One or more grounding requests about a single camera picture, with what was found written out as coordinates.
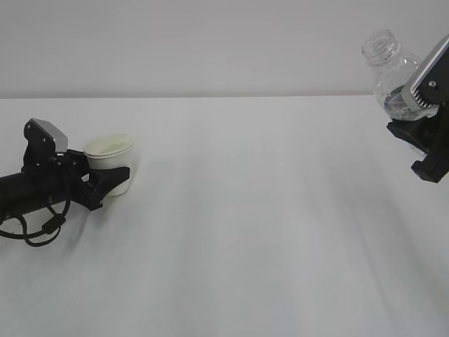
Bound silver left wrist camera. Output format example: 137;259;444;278
29;118;68;153

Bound clear water bottle green label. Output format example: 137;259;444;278
361;29;442;125

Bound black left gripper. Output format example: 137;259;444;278
22;121;130;211

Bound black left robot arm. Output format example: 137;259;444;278
1;118;130;221

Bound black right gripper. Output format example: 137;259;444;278
387;103;448;183

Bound white paper cup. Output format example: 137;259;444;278
83;133;135;197

